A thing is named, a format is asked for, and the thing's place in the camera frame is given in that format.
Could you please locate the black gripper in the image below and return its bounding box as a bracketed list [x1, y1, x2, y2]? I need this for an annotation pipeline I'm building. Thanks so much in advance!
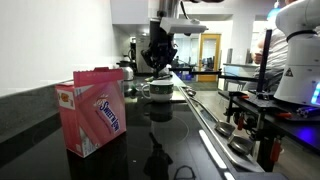
[140, 39, 179, 80]

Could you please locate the marker pen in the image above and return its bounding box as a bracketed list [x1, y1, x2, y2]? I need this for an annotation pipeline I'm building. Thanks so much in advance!
[145, 75, 172, 83]

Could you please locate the pink Sweet'N Low box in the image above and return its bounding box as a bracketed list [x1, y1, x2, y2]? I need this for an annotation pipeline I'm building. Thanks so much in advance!
[54, 66, 128, 159]

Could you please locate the silver stove knob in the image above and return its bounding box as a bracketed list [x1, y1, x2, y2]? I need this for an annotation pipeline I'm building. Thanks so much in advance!
[185, 87, 198, 98]
[214, 121, 236, 138]
[227, 134, 255, 156]

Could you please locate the black glass stove top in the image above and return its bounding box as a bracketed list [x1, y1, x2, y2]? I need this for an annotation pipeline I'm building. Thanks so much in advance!
[0, 75, 234, 180]

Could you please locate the person's hand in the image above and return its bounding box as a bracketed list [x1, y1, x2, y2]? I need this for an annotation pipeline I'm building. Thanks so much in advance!
[252, 50, 264, 66]

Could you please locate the white mug with green band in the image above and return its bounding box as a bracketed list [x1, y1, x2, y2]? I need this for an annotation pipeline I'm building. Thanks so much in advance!
[141, 79, 175, 103]

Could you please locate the silver kettle with black lid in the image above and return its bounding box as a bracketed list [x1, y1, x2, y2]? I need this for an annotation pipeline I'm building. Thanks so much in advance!
[116, 59, 135, 82]

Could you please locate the yellow framed glass door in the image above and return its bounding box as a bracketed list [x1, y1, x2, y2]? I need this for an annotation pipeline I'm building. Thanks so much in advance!
[197, 32, 222, 83]

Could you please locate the black upright pole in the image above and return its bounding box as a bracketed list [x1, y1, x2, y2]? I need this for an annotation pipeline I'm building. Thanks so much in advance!
[256, 28, 273, 94]

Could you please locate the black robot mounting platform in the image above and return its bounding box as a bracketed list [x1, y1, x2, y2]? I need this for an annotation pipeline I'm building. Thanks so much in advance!
[217, 89, 320, 173]

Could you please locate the person in white shirt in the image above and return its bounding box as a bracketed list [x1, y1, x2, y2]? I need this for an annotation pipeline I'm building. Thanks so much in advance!
[242, 0, 301, 92]

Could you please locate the blue pendant lamp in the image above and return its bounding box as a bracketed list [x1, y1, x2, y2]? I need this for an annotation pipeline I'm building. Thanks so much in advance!
[266, 0, 284, 20]

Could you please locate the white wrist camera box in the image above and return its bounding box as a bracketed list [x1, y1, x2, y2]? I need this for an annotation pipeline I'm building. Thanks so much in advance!
[159, 16, 209, 36]

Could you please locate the white wall cabinet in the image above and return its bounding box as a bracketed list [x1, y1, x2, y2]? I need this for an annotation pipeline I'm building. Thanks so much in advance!
[110, 0, 150, 25]

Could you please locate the silver stove handle bar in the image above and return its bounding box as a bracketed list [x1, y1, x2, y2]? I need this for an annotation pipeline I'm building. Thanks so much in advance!
[179, 85, 265, 174]

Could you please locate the orange handled clamp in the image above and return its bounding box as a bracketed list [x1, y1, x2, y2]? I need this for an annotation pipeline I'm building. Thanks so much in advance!
[236, 112, 246, 132]
[269, 137, 283, 164]

